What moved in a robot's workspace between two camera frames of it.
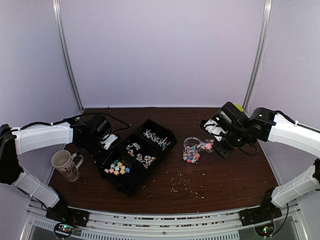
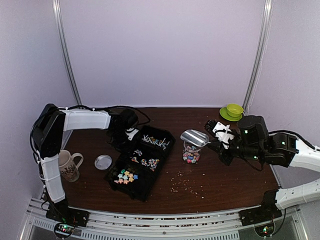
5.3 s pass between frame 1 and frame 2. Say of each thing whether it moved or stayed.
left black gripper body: moved
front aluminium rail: stayed
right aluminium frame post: stayed
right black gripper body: moved
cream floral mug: stayed
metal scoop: moved
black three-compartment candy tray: moved
